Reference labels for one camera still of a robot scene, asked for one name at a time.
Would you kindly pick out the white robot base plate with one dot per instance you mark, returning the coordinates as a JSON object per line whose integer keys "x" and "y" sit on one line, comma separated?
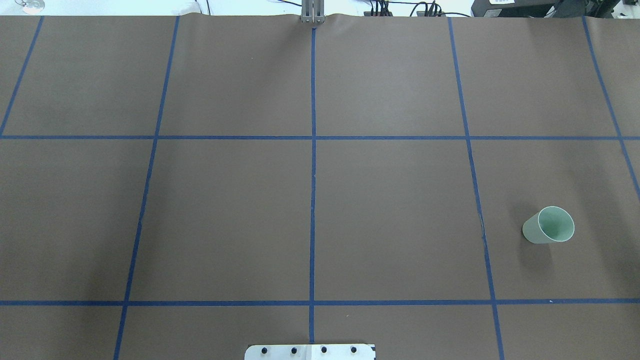
{"x": 332, "y": 351}

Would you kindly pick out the clear tape roll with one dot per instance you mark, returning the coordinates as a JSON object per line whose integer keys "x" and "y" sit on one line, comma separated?
{"x": 31, "y": 7}

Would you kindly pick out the aluminium frame post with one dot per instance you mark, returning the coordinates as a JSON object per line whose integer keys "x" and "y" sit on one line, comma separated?
{"x": 313, "y": 11}

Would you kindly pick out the green cup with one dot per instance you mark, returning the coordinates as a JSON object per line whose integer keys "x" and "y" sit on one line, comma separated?
{"x": 549, "y": 225}

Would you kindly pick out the brown table mat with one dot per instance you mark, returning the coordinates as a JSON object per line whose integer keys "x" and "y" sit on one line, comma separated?
{"x": 185, "y": 187}

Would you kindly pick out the black box with label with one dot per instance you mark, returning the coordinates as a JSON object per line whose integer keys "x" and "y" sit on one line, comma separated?
{"x": 528, "y": 8}

